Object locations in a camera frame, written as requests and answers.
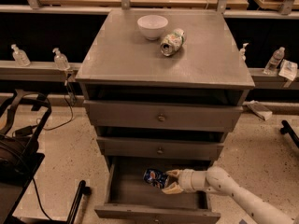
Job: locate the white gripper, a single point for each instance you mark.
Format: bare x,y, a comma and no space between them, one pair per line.
186,180

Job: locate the blue pepsi can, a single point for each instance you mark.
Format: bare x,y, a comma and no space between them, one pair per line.
156,178

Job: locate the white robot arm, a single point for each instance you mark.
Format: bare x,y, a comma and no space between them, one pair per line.
217,180

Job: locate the open bottom grey drawer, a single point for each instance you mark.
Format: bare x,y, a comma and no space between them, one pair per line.
130,197

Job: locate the middle grey drawer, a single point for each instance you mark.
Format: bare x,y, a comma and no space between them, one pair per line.
159,148

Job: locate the top grey drawer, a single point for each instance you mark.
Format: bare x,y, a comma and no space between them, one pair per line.
210,118

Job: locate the grey drawer cabinet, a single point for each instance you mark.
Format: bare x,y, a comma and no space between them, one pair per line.
122,65

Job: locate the green white soda can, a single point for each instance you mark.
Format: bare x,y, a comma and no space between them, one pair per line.
172,42

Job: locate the grey box on floor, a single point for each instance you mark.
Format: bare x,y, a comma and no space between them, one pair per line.
259,110

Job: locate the black chair leg right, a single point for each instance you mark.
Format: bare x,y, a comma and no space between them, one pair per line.
287,129

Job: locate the clear sanitizer bottle right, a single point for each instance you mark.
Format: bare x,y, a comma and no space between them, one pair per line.
243,51

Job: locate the clear sanitizer bottle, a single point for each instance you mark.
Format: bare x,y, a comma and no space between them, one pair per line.
60,60
243,51
20,56

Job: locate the white bowl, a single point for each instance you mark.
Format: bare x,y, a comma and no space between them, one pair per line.
152,26

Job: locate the white plastic packet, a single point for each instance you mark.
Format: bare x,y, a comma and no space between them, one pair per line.
288,70

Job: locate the clear water bottle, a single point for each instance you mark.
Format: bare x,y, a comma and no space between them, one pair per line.
274,61

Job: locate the clear sanitizer bottle far left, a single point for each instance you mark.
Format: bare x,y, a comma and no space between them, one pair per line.
20,56

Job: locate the black chair with straps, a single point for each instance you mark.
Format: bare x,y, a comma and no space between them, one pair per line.
19,160

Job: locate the grey metal ledge rail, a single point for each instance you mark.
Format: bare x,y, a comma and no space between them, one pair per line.
47,72

